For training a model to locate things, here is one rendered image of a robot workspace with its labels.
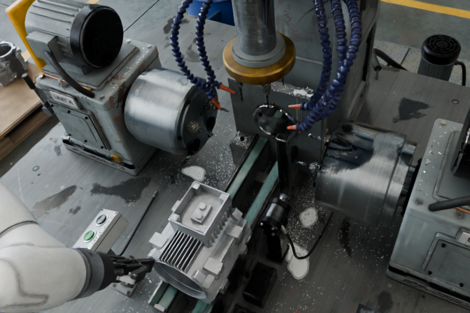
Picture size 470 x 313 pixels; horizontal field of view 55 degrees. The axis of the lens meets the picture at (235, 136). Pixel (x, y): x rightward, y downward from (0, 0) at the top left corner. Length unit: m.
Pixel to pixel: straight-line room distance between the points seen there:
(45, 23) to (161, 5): 2.54
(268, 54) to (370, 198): 0.42
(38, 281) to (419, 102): 1.42
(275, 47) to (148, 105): 0.44
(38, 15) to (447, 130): 1.17
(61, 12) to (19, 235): 0.78
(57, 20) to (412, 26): 2.60
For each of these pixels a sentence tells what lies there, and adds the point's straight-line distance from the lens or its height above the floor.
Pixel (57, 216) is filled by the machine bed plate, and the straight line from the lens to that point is 1.66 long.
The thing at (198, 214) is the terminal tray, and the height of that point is 1.14.
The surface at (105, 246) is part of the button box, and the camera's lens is 1.22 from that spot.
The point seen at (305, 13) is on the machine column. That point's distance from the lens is 1.27.
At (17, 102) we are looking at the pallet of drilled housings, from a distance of 3.25.
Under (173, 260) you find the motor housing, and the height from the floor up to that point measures 1.11.
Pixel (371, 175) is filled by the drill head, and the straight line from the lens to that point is 1.13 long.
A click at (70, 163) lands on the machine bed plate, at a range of 1.78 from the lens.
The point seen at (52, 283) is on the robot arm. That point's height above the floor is 1.42.
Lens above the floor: 2.05
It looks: 49 degrees down
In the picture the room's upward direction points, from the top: 10 degrees counter-clockwise
